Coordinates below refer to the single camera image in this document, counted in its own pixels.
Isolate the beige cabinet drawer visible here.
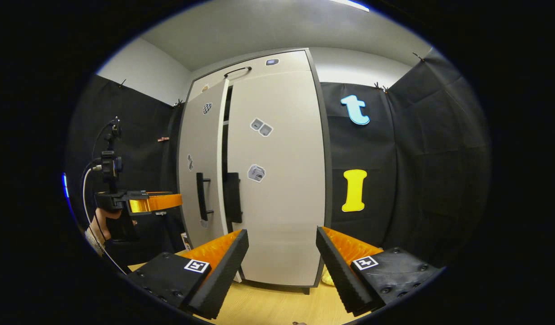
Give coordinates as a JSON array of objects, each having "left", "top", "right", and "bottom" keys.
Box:
[{"left": 188, "top": 50, "right": 313, "bottom": 102}]

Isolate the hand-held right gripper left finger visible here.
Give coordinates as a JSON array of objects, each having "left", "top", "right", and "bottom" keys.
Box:
[{"left": 126, "top": 229, "right": 250, "bottom": 320}]

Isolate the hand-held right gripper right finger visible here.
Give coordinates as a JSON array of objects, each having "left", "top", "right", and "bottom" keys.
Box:
[{"left": 315, "top": 226, "right": 442, "bottom": 316}]

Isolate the white grey shoe cabinet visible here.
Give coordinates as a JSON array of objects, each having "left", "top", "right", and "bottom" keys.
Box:
[{"left": 176, "top": 47, "right": 333, "bottom": 295}]

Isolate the ceiling light strip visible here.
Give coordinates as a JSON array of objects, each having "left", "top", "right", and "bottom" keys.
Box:
[{"left": 329, "top": 0, "right": 370, "bottom": 13}]

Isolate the white cabinet door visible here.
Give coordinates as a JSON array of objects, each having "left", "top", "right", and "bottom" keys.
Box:
[
  {"left": 178, "top": 79, "right": 230, "bottom": 283},
  {"left": 227, "top": 70, "right": 327, "bottom": 287}
]

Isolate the white cable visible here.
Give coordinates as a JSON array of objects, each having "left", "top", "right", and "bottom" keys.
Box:
[{"left": 81, "top": 165, "right": 129, "bottom": 275}]

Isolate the black cable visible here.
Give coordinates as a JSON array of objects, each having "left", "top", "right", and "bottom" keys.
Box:
[{"left": 91, "top": 118, "right": 117, "bottom": 161}]

